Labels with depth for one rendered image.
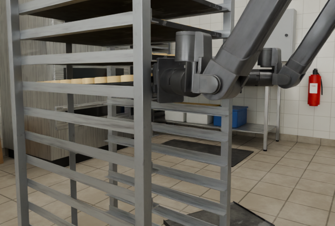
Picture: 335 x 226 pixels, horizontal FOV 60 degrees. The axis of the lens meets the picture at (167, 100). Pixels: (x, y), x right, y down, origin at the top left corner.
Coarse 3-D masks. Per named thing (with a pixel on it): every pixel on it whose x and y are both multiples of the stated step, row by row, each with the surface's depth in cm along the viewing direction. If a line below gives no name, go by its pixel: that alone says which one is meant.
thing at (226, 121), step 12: (228, 0) 99; (228, 12) 100; (228, 24) 100; (228, 120) 103; (228, 132) 103; (228, 144) 104; (228, 156) 104; (228, 168) 105; (228, 180) 106; (228, 192) 106; (228, 204) 107; (228, 216) 107
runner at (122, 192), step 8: (32, 160) 105; (40, 160) 101; (48, 168) 99; (56, 168) 96; (64, 168) 93; (64, 176) 93; (72, 176) 90; (80, 176) 88; (88, 176) 85; (88, 184) 86; (96, 184) 83; (104, 184) 81; (112, 184) 79; (112, 192) 79; (120, 192) 77; (128, 192) 76; (128, 200) 76; (152, 200) 71; (152, 208) 71
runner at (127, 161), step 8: (32, 136) 103; (40, 136) 100; (48, 136) 97; (48, 144) 97; (56, 144) 94; (64, 144) 92; (72, 144) 89; (80, 144) 87; (80, 152) 87; (88, 152) 84; (96, 152) 82; (104, 152) 80; (112, 152) 78; (104, 160) 80; (112, 160) 78; (120, 160) 76; (128, 160) 75; (152, 168) 70
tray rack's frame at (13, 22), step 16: (16, 0) 101; (16, 16) 102; (16, 32) 102; (16, 48) 102; (112, 48) 138; (16, 64) 103; (16, 80) 103; (16, 96) 103; (16, 112) 104; (112, 112) 140; (16, 128) 104; (16, 144) 105; (112, 144) 141; (16, 160) 106; (16, 176) 107; (16, 192) 108
